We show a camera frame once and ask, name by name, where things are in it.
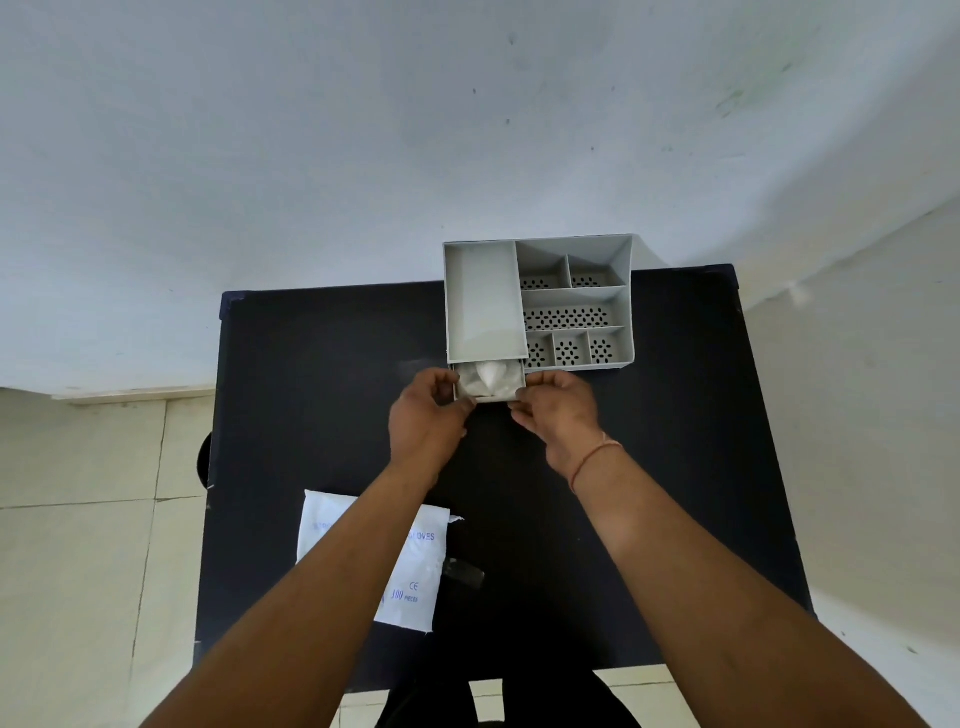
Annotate red thread bracelet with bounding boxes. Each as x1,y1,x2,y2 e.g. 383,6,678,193
567,438,624,494

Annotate person's right hand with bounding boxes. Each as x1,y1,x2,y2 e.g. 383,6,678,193
507,369,606,481

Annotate grey organizer drawer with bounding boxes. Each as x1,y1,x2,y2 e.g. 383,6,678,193
452,358,531,405

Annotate person's right forearm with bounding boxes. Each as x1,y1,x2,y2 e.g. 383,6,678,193
568,442,933,728

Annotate grey plastic compartment organizer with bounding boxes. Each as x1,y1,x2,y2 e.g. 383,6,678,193
441,234,638,373

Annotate person's left hand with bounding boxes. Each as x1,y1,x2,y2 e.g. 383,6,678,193
387,366,478,482

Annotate white glove packet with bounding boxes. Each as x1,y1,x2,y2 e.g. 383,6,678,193
295,489,465,636

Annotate person's left forearm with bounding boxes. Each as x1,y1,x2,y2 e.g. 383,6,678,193
138,459,460,728

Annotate white crumpled plastic gloves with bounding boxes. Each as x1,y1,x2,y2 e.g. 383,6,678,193
459,360,523,399

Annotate person's black trousers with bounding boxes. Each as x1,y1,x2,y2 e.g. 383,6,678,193
381,660,646,728

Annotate clear plastic glove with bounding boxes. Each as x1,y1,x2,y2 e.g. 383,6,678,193
442,558,486,591

